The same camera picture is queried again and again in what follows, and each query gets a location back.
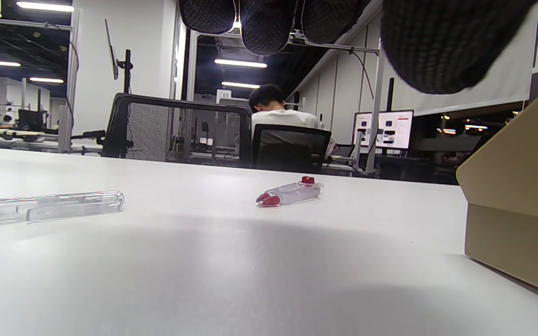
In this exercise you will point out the person's left hand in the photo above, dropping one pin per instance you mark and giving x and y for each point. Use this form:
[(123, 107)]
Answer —
[(446, 46)]

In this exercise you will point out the kraft and frosted pencil case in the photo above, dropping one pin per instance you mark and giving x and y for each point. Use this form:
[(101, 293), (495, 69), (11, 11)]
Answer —
[(521, 186)]

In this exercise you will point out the clear pen with red tip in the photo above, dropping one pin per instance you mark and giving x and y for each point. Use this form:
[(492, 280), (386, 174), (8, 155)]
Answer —
[(292, 193)]

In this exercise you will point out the clear transparent pen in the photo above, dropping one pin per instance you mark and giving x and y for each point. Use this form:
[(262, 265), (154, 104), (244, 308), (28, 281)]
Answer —
[(63, 207)]

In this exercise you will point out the monitor on black arm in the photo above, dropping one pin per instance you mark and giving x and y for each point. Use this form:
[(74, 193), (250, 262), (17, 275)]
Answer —
[(127, 70)]

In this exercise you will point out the lit computer monitor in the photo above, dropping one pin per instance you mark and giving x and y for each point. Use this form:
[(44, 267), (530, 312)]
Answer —
[(390, 128)]

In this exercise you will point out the black swivel office chair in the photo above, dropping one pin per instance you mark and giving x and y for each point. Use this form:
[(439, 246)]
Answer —
[(292, 149)]

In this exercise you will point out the ceiling light strip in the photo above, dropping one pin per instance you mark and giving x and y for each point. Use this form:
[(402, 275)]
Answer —
[(241, 85), (241, 63)]

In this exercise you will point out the small white number sign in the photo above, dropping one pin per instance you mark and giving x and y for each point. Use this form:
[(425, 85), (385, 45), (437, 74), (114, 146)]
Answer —
[(223, 95)]

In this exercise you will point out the black mesh chair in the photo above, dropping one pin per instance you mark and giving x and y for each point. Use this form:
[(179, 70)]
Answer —
[(117, 126)]

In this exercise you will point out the aluminium frame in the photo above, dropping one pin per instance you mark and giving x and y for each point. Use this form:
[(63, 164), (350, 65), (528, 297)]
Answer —
[(374, 116)]

